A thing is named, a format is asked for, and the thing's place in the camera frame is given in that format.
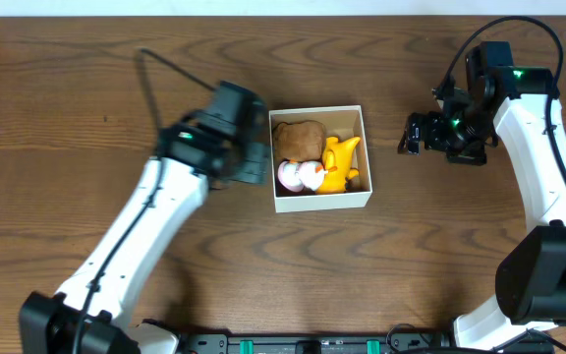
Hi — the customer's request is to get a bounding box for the brown plush toy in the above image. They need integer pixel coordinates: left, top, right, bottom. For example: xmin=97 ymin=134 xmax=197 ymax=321
xmin=272 ymin=121 xmax=326 ymax=162

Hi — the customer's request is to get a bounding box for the pink white snail toy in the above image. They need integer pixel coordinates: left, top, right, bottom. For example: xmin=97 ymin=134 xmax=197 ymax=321
xmin=276 ymin=160 xmax=337 ymax=193

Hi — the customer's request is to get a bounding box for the yellow rubber duck toy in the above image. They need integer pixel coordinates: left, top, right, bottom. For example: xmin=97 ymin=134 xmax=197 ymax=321
xmin=316 ymin=137 xmax=361 ymax=195

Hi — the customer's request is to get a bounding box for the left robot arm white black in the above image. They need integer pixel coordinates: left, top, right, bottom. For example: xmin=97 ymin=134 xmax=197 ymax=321
xmin=19 ymin=98 xmax=265 ymax=353

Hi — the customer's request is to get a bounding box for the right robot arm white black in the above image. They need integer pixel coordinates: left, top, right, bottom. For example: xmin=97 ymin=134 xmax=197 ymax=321
xmin=398 ymin=66 xmax=566 ymax=351

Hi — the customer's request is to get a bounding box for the white cardboard box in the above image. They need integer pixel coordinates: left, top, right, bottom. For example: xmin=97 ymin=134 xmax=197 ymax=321
xmin=269 ymin=105 xmax=373 ymax=213

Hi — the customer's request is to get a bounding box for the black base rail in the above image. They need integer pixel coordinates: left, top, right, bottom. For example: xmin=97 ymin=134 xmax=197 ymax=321
xmin=135 ymin=319 xmax=566 ymax=354

